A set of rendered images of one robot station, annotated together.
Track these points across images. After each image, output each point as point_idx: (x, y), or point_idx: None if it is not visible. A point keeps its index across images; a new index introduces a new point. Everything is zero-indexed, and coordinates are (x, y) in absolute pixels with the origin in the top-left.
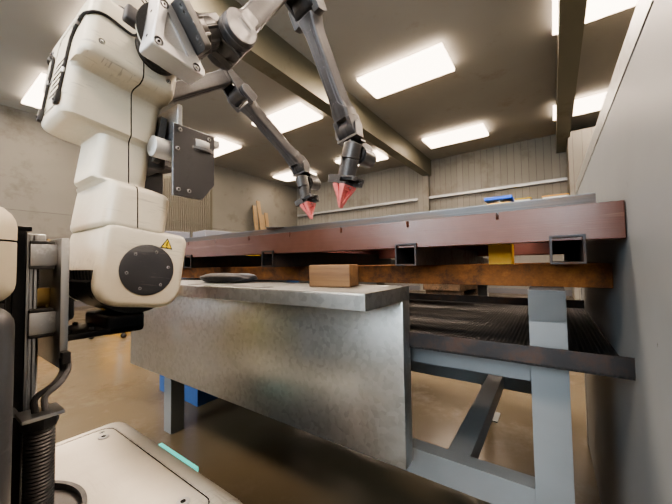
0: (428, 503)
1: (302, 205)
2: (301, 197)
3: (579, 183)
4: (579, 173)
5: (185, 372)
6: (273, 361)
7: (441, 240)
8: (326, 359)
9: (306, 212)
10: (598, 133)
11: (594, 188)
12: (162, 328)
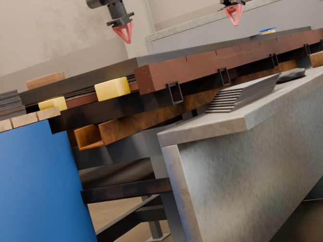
0: (280, 232)
1: (130, 24)
2: (125, 14)
3: (171, 33)
4: (173, 26)
5: (279, 210)
6: (309, 135)
7: (309, 42)
8: (319, 115)
9: (130, 34)
10: (264, 3)
11: (245, 30)
12: (245, 179)
